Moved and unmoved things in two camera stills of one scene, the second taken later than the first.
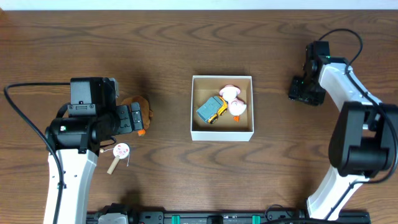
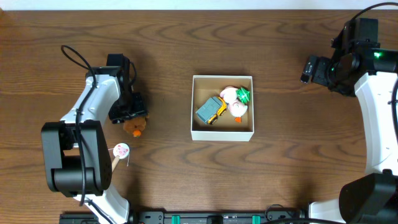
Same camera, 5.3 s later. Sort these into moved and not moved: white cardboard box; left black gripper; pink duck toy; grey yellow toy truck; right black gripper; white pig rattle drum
Moved: right black gripper; left black gripper
Not moved: white pig rattle drum; white cardboard box; grey yellow toy truck; pink duck toy
